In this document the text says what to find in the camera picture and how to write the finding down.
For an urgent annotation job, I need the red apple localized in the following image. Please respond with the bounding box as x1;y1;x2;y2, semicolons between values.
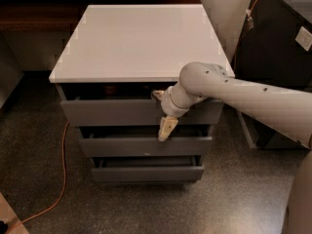
103;85;119;97

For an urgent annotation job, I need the white topped drawer cabinet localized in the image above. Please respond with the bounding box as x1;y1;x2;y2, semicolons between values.
48;4;236;184

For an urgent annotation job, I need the grey middle drawer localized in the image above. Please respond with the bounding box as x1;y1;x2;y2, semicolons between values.
79;125;213;157

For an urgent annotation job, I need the orange cable at right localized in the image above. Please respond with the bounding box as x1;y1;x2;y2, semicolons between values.
230;0;312;72

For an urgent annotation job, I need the orange cable on floor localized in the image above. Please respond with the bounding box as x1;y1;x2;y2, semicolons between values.
5;120;70;234

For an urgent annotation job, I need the white wall socket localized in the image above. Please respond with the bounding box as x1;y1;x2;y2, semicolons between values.
295;26;312;51

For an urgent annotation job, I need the dark wooden shelf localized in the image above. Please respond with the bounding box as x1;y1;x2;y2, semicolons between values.
0;0;201;32

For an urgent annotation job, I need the grey drawer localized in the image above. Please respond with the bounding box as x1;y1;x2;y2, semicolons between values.
57;82;174;127
79;125;213;157
92;156;204;182

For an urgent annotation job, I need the grey top drawer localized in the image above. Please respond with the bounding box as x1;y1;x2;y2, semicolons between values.
57;82;174;127

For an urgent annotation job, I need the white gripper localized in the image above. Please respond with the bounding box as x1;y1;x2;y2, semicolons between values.
152;87;187;141

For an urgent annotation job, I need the grey bottom drawer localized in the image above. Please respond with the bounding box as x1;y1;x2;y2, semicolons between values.
92;156;204;182

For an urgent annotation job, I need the wooden board corner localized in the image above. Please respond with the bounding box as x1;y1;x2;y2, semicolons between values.
0;193;29;234

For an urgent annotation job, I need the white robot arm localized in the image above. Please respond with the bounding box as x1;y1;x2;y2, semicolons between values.
156;62;312;234

